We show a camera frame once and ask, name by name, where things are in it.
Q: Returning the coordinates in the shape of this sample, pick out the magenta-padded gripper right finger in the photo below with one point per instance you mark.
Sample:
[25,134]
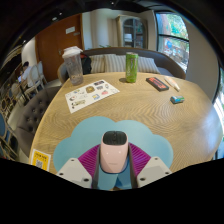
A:
[153,168]

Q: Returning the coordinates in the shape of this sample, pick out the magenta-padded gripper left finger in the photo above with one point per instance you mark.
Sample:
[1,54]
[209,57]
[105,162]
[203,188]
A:
[74,170]

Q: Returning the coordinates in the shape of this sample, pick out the pink and black computer mouse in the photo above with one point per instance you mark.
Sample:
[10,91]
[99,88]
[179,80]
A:
[114,153]

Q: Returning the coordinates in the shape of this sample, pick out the blue cloud-shaped mouse pad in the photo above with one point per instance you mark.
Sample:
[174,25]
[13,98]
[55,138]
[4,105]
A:
[83,136]

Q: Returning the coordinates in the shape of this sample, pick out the yellow square sticker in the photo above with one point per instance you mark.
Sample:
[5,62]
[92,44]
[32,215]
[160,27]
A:
[40,160]

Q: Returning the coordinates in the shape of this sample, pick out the grey tufted sofa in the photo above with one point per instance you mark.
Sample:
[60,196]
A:
[33,116]

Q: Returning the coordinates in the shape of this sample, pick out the green and blue tissue pack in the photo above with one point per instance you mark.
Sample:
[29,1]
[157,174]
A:
[177,99]

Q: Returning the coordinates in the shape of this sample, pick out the white sticker sheet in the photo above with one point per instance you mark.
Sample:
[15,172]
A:
[90,95]

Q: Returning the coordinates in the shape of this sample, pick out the black box with orange print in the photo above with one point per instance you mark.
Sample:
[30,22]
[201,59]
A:
[157,84]

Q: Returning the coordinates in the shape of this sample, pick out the group of chairs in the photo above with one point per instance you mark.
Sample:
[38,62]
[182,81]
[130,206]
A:
[10,110]

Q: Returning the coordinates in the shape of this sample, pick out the side window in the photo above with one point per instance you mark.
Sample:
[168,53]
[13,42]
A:
[220,110]

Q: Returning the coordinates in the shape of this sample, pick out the clear plastic lidded cup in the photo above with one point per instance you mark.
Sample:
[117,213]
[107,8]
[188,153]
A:
[74,68]

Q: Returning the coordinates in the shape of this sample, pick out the green drink can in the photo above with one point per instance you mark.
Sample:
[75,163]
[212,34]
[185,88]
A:
[131,68]

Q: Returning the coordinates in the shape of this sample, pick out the striped cushion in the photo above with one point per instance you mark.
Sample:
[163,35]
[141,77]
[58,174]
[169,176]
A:
[97,64]
[115,63]
[148,65]

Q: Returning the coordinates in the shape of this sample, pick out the black bag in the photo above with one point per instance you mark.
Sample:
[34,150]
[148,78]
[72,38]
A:
[86,64]

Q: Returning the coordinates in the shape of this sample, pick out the person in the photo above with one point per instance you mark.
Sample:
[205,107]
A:
[26,71]

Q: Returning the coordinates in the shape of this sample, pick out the brown wooden door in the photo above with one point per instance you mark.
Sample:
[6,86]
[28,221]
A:
[53,50]

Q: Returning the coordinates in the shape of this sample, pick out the large black-framed window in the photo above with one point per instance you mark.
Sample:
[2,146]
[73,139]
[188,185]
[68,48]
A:
[173,40]

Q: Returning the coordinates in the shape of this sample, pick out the glass-door cabinet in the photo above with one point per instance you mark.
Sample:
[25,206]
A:
[133,31]

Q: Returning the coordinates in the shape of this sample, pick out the white door sign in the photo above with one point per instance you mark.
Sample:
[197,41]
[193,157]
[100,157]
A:
[70,30]

